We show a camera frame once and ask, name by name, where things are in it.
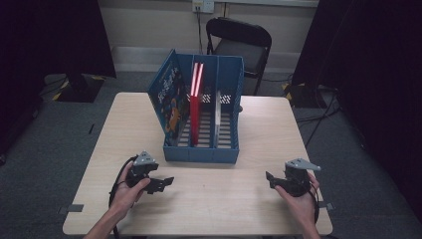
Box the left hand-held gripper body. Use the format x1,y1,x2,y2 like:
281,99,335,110
124,150,159,189

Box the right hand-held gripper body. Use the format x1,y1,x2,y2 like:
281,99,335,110
282,157,322,197

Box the red picture book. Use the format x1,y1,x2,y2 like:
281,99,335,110
194,62,205,145
189,62,199,147

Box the blue monster picture book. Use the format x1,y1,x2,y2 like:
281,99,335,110
146,49,193,147

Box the white green leaf picture book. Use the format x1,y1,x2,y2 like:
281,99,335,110
213,91,223,148

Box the blue file rack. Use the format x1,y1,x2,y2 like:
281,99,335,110
162,54,246,165

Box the person's right hand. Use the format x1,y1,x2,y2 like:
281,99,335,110
274,172,320,227

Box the person's left hand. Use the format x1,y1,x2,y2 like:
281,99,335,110
108,163,151,218

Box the black stand base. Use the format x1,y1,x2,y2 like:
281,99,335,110
51,73,106,104
282,82,327,110

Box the black folding chair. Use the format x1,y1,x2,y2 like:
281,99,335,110
205,17,273,97

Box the black curtain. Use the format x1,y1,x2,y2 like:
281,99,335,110
292,0,422,213
0,0,117,157

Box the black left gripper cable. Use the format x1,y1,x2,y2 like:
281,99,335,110
108,154,138,239

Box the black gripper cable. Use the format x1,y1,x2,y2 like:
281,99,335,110
308,185,320,225
108,154,138,239

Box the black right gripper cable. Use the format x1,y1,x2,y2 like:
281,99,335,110
308,185,320,225

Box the black floor cables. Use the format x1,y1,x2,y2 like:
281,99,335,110
295,89,342,148

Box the black wall socket cable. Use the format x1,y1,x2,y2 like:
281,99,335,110
196,6,204,56

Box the white wall socket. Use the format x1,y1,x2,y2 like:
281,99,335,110
192,0,215,14

